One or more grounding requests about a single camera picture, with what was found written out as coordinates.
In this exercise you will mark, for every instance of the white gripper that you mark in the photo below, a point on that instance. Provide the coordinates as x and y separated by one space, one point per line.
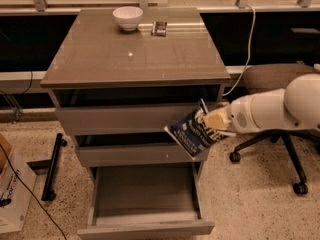
237 117

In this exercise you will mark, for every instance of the brown office chair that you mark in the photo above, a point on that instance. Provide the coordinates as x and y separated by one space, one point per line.
268 77

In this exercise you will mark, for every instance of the white cardboard box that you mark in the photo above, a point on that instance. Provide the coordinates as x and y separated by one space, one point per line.
15 183

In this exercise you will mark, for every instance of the middle grey drawer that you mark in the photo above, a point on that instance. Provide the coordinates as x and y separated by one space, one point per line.
99 156

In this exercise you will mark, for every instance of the bottom grey drawer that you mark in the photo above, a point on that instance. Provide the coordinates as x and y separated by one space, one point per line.
146 202

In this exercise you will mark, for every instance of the top grey drawer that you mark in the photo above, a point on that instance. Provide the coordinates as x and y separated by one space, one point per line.
121 119

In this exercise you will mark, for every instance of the grey drawer cabinet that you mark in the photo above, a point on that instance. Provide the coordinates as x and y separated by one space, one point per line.
100 65

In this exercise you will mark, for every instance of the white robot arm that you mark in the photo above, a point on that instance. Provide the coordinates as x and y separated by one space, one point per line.
296 107

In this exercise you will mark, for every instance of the black metal bar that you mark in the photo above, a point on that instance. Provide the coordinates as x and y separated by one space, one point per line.
48 193

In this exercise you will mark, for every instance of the brown cardboard box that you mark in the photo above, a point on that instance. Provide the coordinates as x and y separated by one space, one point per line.
5 151

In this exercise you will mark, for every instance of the small dark foil packet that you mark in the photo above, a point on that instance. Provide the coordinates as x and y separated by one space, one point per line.
159 28

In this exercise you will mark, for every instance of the blue chip bag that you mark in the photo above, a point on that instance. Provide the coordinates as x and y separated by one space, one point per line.
191 133

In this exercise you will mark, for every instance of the grey drawer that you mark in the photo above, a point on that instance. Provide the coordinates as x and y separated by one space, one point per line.
121 119
146 202
99 156

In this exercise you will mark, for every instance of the white ceramic bowl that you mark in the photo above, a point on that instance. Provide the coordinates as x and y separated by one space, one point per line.
128 17

